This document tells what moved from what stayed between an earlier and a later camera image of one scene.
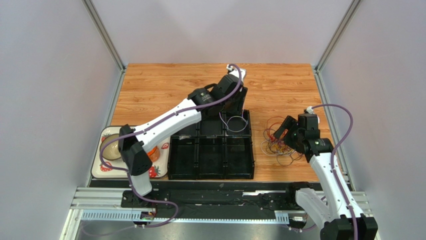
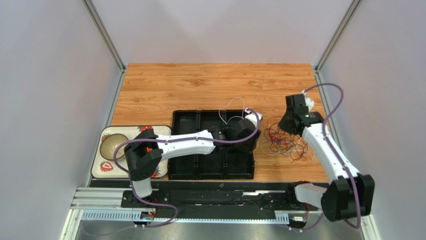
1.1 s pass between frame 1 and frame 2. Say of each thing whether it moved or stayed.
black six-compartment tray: stayed
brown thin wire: moved
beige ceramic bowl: stayed
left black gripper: moved
